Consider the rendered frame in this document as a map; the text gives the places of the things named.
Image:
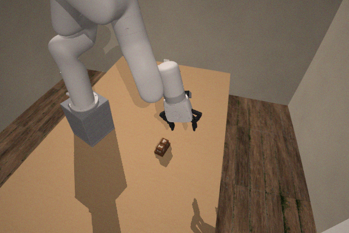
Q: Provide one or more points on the brown wooden number cube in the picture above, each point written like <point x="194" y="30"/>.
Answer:
<point x="160" y="148"/>
<point x="164" y="142"/>

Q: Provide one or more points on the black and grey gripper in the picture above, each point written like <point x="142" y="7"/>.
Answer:
<point x="180" y="112"/>

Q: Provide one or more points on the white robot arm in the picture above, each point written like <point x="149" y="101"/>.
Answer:
<point x="70" y="18"/>

